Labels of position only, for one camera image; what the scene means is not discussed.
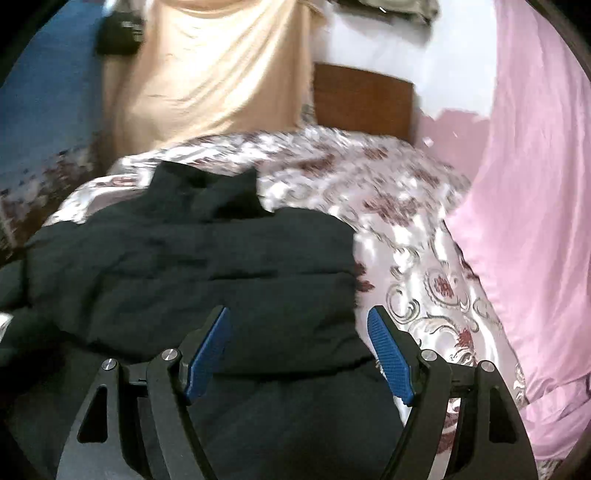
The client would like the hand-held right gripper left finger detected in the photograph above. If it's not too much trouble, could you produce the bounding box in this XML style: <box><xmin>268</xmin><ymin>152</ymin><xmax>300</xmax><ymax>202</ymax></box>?
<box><xmin>55</xmin><ymin>305</ymin><xmax>232</xmax><ymax>480</ymax></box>

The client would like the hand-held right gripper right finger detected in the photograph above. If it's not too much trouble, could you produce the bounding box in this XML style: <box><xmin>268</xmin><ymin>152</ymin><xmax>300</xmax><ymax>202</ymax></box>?
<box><xmin>368</xmin><ymin>305</ymin><xmax>539</xmax><ymax>480</ymax></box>

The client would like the black garment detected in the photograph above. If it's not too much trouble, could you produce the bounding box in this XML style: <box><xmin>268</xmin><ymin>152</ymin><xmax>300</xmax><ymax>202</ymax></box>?
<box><xmin>0</xmin><ymin>161</ymin><xmax>409</xmax><ymax>480</ymax></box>

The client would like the floral satin bedspread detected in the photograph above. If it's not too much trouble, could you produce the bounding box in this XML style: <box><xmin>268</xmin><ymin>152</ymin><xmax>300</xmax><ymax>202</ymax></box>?
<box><xmin>0</xmin><ymin>126</ymin><xmax>529</xmax><ymax>480</ymax></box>

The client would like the pink curtain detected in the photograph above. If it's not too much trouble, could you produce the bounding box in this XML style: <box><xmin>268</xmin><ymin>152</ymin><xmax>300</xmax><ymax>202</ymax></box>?
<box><xmin>444</xmin><ymin>0</ymin><xmax>591</xmax><ymax>468</ymax></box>

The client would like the wooden headboard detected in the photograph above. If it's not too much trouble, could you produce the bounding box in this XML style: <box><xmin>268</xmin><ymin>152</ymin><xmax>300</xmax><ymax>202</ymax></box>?
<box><xmin>313</xmin><ymin>62</ymin><xmax>415</xmax><ymax>142</ymax></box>

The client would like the beige cloth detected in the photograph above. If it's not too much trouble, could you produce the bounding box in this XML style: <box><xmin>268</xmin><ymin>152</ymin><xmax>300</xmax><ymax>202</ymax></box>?
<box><xmin>100</xmin><ymin>0</ymin><xmax>328</xmax><ymax>158</ymax></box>

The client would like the blue printed cloth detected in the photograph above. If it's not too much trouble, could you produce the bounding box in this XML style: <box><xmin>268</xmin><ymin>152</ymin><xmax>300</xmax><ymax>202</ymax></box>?
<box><xmin>0</xmin><ymin>0</ymin><xmax>112</xmax><ymax>252</ymax></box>

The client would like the black object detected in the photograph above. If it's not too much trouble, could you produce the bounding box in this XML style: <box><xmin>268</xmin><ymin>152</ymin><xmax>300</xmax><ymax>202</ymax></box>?
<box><xmin>94</xmin><ymin>4</ymin><xmax>147</xmax><ymax>57</ymax></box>

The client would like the olive cloth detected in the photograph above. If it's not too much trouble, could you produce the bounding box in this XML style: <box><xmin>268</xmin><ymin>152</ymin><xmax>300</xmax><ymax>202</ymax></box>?
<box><xmin>331</xmin><ymin>0</ymin><xmax>440</xmax><ymax>25</ymax></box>

